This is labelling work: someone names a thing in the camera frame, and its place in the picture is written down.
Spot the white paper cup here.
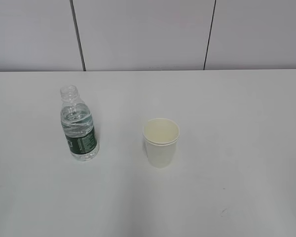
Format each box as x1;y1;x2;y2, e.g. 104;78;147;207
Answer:
143;118;180;168

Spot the clear green-label water bottle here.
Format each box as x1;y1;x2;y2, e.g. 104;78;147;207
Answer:
60;85;99;161

